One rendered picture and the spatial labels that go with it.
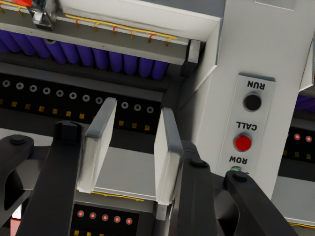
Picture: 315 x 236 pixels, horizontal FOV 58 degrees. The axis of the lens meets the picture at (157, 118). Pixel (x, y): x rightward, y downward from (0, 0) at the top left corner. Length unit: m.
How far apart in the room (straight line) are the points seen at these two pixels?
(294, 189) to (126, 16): 0.27
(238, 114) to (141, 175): 0.12
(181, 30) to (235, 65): 0.07
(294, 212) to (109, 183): 0.21
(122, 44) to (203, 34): 0.09
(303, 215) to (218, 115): 0.15
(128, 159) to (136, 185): 0.03
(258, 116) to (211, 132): 0.05
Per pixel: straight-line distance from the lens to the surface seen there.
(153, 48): 0.34
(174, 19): 0.31
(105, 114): 0.16
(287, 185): 0.36
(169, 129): 0.15
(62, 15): 0.35
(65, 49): 0.39
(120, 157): 0.31
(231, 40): 0.30
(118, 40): 0.34
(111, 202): 0.39
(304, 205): 0.37
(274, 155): 0.33
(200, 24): 0.31
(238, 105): 0.30
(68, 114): 0.46
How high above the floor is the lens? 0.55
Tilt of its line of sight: 8 degrees up
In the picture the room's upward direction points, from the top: 169 degrees counter-clockwise
